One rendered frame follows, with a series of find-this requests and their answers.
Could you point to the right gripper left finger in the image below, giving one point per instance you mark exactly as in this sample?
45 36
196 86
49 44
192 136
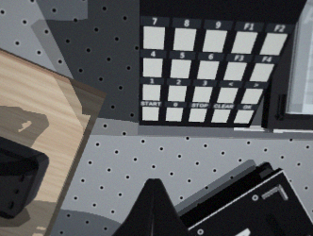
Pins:
139 221

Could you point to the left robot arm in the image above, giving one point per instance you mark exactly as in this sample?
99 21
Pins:
13 185

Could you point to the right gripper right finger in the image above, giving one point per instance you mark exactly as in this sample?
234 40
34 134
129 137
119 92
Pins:
166 220

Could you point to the white rectangular well plate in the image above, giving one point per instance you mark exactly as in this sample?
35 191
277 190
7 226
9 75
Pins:
300 78

